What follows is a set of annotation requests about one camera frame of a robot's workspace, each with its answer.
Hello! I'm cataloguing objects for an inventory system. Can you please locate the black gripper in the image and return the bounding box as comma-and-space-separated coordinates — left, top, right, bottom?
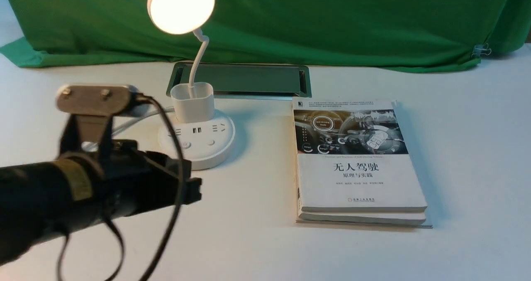
104, 139, 202, 219

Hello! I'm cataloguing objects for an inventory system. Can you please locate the white desk lamp power strip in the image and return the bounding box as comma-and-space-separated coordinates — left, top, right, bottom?
147, 0, 236, 171

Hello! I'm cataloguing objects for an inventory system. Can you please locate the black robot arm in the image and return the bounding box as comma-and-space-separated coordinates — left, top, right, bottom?
0, 140, 202, 265

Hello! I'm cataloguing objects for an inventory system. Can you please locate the top white book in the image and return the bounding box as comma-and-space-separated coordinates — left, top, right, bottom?
292, 98, 427, 213

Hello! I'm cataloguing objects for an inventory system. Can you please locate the white book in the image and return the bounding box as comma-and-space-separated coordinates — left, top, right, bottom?
296, 186, 433, 229
292, 98, 427, 213

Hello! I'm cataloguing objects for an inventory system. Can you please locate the bottom white book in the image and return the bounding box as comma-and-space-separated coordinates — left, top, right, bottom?
296, 186, 433, 229

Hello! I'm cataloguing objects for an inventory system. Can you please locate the green backdrop cloth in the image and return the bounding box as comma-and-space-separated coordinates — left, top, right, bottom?
1, 0, 530, 73

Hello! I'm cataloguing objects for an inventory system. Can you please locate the metal binder clip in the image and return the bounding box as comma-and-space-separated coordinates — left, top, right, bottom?
471, 43, 492, 59

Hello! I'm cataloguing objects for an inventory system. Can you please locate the black camera cable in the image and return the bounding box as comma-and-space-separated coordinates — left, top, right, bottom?
56, 93, 185, 281

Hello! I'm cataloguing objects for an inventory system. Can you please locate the white power cable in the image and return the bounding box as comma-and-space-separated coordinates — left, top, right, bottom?
81, 106, 175, 153

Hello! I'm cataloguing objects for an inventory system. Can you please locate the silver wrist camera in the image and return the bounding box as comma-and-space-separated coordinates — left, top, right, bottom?
56, 84, 149, 117

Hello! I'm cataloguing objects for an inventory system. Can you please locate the metal desk cable grommet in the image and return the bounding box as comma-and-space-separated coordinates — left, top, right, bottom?
166, 62, 312, 99

